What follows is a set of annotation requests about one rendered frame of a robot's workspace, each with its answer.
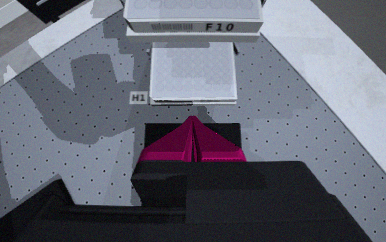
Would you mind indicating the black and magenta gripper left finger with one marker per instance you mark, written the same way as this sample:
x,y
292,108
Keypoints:
x,y
176,145

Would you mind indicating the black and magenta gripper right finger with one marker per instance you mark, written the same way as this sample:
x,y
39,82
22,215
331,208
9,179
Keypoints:
x,y
208,146

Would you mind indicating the white multi-well plate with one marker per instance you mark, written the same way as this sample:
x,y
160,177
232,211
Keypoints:
x,y
193,20
192,74

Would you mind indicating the grey perforated base plate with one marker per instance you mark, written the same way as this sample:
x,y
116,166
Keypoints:
x,y
68,117

